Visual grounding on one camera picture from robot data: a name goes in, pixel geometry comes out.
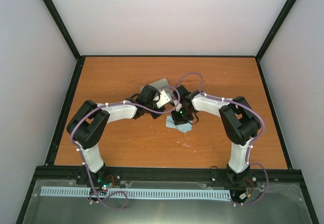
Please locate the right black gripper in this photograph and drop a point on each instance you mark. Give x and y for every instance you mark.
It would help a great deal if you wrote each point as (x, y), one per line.
(178, 121)

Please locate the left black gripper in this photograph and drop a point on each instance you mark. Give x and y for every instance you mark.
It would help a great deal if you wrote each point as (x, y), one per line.
(155, 114)

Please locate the light blue cleaning cloth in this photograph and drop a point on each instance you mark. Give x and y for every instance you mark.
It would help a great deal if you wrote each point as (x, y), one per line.
(184, 128)

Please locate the pink glasses case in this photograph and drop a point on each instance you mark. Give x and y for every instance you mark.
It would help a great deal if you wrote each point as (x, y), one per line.
(155, 86)

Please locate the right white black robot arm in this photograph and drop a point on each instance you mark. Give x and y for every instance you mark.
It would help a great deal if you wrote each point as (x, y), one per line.
(241, 125)

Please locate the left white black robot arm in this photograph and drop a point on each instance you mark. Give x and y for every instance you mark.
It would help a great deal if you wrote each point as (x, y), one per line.
(88, 124)

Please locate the clear plastic sheet cover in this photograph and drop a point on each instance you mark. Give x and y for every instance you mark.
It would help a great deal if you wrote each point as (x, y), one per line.
(275, 203)

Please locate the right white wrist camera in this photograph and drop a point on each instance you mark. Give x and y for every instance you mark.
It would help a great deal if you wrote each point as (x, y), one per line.
(177, 105)

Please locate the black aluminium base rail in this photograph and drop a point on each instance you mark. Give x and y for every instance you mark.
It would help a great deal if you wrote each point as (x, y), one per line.
(214, 176)

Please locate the light blue slotted cable duct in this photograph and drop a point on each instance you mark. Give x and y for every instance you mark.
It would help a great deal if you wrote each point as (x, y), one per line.
(144, 194)

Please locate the left black frame post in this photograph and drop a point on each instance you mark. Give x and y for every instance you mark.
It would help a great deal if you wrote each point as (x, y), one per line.
(62, 28)

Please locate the black frame post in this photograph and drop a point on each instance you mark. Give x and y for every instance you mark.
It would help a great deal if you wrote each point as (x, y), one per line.
(62, 28)
(274, 29)

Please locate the right black frame post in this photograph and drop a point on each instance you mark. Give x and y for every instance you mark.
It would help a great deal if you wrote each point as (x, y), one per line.
(274, 29)

